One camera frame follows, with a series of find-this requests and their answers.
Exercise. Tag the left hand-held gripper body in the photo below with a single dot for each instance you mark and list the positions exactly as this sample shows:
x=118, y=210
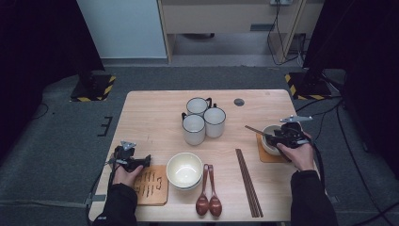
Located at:
x=124, y=158

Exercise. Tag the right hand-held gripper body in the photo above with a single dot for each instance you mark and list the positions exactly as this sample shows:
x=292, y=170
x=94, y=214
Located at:
x=293, y=136

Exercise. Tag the cream ceramic bowl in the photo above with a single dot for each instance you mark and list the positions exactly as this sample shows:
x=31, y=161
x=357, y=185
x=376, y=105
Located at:
x=269, y=150
x=184, y=169
x=185, y=189

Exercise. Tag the wooden coaster with cut pattern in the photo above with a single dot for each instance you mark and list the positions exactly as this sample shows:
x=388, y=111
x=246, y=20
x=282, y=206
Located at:
x=266, y=158
x=153, y=188

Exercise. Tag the white ribbed mug black rim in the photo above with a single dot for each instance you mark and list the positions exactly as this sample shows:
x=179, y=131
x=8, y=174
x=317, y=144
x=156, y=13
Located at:
x=193, y=133
x=197, y=106
x=215, y=125

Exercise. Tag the person's left hand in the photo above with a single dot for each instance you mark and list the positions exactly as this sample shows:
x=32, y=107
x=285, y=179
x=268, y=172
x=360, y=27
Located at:
x=127, y=179

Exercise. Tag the person's right hand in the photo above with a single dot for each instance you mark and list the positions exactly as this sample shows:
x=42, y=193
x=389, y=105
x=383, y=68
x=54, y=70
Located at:
x=301, y=157

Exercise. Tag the row of dark chopsticks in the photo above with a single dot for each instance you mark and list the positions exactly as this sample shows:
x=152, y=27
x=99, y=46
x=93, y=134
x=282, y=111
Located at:
x=249, y=185

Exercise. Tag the black stand with striped base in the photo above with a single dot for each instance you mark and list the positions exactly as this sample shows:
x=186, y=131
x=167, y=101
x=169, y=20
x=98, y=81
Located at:
x=309, y=88
x=94, y=89

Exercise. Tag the brown wooden spoon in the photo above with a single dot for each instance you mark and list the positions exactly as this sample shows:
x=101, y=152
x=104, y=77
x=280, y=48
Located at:
x=202, y=205
x=215, y=205

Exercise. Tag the grey floor tape strip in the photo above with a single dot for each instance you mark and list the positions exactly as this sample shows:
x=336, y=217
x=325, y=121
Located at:
x=40, y=204

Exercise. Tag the black curtain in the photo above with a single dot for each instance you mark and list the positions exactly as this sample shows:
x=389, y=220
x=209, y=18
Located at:
x=37, y=31
x=370, y=47

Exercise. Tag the light wooden desk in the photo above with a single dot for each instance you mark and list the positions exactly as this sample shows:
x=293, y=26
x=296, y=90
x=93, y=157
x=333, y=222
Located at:
x=219, y=17

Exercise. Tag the grey power strip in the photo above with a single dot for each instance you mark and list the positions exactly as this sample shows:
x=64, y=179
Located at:
x=280, y=2

